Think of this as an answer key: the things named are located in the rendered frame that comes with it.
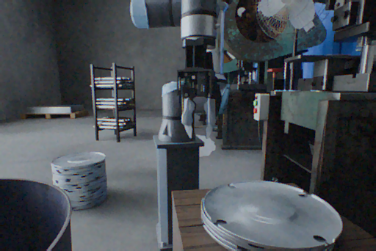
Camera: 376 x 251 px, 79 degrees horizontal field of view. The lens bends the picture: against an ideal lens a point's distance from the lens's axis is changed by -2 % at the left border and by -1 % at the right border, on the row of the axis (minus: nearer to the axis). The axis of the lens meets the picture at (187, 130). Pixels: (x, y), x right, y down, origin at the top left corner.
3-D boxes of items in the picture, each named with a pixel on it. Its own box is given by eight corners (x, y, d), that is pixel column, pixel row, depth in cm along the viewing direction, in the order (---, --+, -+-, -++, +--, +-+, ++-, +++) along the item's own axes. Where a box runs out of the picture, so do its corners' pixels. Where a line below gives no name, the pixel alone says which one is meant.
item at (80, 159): (40, 168, 120) (40, 166, 120) (66, 153, 148) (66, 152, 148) (95, 167, 121) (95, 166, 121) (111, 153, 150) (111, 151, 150)
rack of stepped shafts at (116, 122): (121, 142, 283) (117, 62, 266) (91, 140, 297) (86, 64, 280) (139, 136, 323) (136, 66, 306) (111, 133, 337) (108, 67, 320)
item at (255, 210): (372, 223, 47) (373, 219, 46) (269, 275, 34) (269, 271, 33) (265, 176, 72) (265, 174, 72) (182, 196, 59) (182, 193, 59)
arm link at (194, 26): (186, 26, 53) (222, 23, 51) (186, 46, 53) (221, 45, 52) (176, 16, 45) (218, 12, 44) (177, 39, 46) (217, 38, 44)
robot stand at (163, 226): (158, 252, 93) (156, 144, 85) (156, 226, 111) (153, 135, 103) (203, 246, 97) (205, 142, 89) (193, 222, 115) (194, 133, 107)
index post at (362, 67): (363, 73, 76) (368, 42, 74) (357, 73, 79) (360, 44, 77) (372, 73, 76) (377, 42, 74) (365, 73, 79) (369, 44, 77)
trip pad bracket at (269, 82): (271, 114, 123) (274, 76, 120) (265, 112, 133) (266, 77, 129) (282, 114, 123) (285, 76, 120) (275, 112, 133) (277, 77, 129)
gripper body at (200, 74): (175, 99, 47) (175, 37, 45) (185, 97, 55) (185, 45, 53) (212, 99, 45) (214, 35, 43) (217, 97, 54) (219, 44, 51)
